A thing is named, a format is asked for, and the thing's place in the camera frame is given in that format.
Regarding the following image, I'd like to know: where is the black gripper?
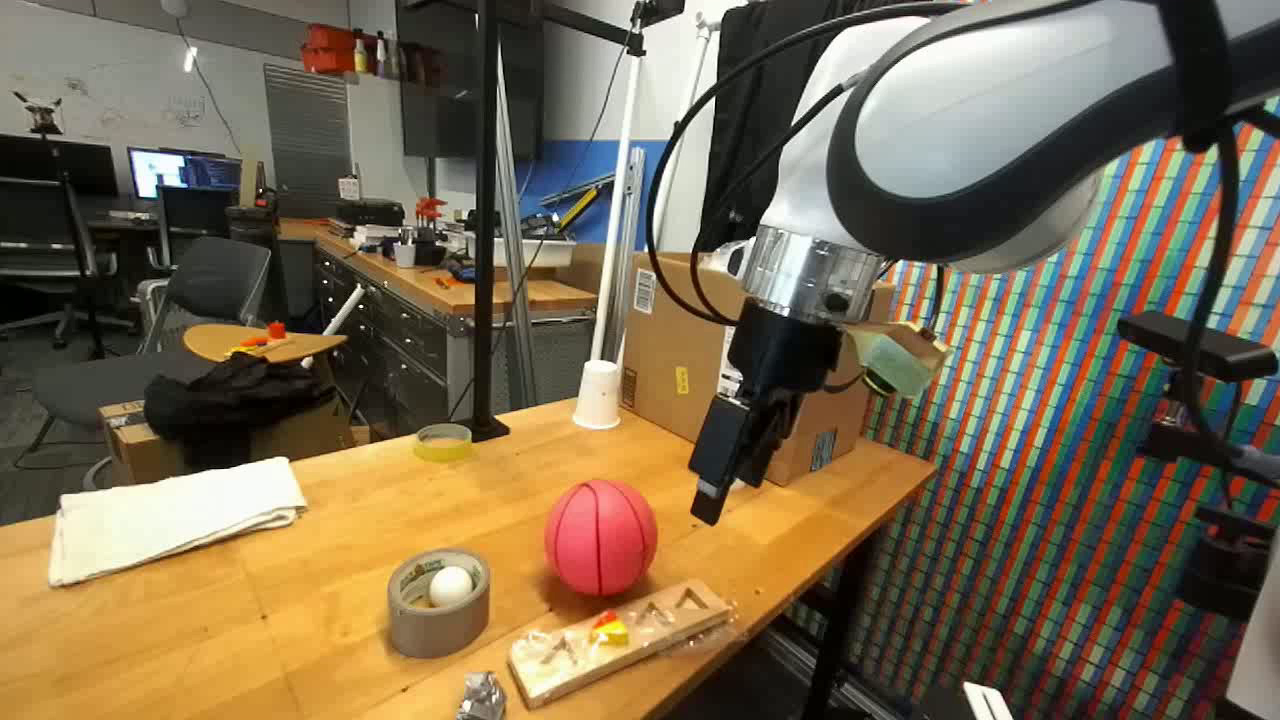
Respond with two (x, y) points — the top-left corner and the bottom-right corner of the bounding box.
(688, 295), (848, 527)

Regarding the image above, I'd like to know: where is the pink rubber basketball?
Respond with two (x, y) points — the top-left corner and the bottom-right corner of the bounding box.
(539, 478), (661, 600)

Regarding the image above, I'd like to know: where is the white ping pong ball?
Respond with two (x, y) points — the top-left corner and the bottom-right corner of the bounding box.
(423, 565), (481, 613)

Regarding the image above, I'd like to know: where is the grey duct tape roll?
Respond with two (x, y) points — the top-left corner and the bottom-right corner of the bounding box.
(383, 546), (492, 660)

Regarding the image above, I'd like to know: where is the white tapered cup stack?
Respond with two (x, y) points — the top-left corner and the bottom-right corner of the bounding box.
(574, 357), (628, 432)

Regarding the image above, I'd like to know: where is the clear yellow tape roll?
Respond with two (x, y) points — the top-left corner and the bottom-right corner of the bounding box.
(413, 420), (481, 470)

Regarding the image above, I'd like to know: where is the large Amazon cardboard box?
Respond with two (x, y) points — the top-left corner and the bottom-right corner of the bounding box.
(621, 252), (904, 489)

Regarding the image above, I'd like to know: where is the wooden shape puzzle board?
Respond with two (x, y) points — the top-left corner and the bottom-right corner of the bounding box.
(506, 582), (735, 711)

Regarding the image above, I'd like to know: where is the white pole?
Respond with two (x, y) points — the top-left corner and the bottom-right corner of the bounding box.
(587, 52), (650, 368)

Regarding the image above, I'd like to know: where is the colourful striped backdrop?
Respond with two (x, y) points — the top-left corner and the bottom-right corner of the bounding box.
(825, 132), (1280, 720)

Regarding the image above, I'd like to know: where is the black curtain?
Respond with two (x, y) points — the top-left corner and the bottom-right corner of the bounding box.
(695, 0), (855, 258)

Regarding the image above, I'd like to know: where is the black pole stand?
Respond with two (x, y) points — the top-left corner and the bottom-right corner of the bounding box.
(472, 0), (513, 443)

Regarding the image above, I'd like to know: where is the small white tag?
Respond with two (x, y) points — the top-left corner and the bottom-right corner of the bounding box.
(959, 676), (1017, 720)

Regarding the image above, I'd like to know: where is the wooden workbench with drawers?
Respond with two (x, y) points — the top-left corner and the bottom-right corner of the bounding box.
(277, 217), (600, 435)

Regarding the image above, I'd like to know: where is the black bag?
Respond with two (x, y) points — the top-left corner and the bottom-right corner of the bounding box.
(142, 352), (338, 473)

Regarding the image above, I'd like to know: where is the grey office chair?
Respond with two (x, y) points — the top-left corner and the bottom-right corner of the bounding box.
(138, 234), (277, 357)

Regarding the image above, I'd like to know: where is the red toolbox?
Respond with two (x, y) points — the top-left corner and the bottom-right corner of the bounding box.
(300, 19), (359, 76)

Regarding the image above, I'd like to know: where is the white folded towel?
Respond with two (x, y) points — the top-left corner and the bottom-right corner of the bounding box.
(43, 452), (313, 592)

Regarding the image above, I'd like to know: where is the small brown cardboard box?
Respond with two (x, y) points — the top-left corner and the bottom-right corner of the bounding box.
(97, 398), (355, 489)

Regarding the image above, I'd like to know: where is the lit computer monitor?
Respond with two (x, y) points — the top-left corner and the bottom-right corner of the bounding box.
(125, 144), (244, 205)

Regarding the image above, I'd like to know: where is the black office chair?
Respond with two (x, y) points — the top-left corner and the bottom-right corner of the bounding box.
(0, 172), (113, 360)

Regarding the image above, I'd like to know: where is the dark computer monitor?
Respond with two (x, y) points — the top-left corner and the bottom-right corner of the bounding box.
(0, 132), (120, 202)

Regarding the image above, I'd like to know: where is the green wrist camera bar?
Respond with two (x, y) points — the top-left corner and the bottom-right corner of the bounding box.
(851, 317), (952, 404)

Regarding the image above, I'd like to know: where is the black stereo camera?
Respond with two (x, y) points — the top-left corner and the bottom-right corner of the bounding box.
(1117, 307), (1280, 387)

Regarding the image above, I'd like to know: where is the dark wall cabinet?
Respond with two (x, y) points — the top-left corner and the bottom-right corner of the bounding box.
(392, 0), (544, 165)

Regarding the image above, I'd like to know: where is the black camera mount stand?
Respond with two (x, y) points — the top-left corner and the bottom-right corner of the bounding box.
(1137, 374), (1280, 624)

